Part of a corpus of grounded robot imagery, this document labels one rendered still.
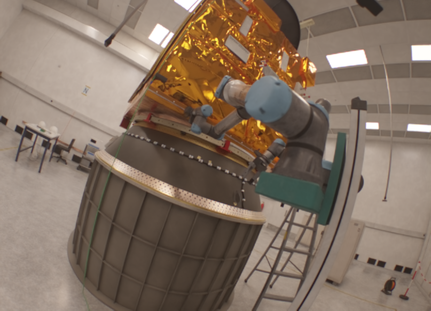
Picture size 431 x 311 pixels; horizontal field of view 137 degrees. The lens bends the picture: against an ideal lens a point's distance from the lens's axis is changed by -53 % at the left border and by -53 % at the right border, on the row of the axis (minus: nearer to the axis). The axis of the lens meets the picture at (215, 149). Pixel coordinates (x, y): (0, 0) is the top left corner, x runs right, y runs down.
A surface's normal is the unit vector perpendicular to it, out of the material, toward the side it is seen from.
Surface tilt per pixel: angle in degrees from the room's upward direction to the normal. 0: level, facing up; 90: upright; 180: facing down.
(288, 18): 132
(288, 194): 90
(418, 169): 90
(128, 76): 90
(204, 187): 62
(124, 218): 90
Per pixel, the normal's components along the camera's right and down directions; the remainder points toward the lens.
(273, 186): -0.61, -0.37
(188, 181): 0.33, -0.53
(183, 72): 0.44, 0.18
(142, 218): 0.00, -0.18
